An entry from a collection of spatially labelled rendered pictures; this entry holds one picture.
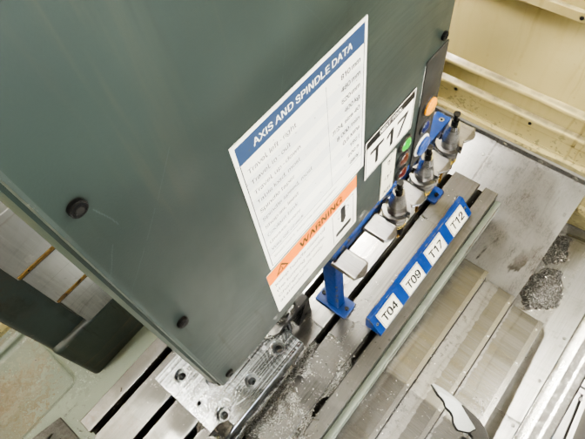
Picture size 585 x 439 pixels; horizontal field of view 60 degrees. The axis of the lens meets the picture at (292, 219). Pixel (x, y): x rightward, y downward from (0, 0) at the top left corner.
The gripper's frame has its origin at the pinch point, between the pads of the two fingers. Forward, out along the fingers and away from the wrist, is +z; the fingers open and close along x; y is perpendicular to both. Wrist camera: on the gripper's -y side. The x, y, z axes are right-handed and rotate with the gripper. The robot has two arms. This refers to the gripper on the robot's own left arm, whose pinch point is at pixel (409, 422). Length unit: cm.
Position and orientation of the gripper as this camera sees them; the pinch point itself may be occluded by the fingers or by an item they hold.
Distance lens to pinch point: 91.2
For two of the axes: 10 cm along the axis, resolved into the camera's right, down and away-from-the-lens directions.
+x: 5.6, -7.5, 3.6
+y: 1.0, 4.9, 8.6
